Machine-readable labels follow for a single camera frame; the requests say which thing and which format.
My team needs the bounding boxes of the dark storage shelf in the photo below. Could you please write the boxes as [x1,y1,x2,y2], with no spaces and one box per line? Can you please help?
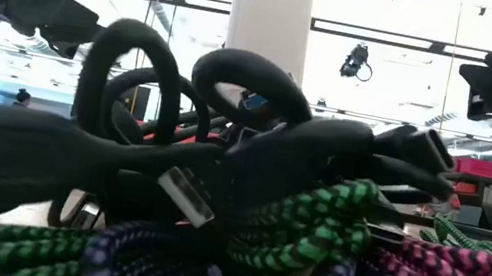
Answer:
[434,167,492,231]

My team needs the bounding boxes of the black monitor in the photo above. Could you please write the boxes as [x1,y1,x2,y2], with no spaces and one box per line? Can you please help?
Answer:
[120,82,153,123]

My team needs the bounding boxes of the black cable with red tie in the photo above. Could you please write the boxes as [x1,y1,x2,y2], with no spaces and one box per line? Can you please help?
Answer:
[97,60,236,156]

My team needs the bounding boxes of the red storage bins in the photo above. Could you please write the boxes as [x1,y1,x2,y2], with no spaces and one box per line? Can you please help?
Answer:
[451,154,492,180]

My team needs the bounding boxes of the person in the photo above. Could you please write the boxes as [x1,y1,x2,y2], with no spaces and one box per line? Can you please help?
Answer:
[10,86,34,111]

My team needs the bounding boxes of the black overhead rig bar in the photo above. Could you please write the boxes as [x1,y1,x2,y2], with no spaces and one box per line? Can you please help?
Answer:
[128,0,491,64]

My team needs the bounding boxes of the white lamp with wooden base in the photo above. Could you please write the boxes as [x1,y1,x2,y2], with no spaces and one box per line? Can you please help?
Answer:
[214,0,318,117]

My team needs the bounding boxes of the black ceiling-mounted camera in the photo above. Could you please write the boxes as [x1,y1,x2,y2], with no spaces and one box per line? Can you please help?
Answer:
[337,41,379,84]

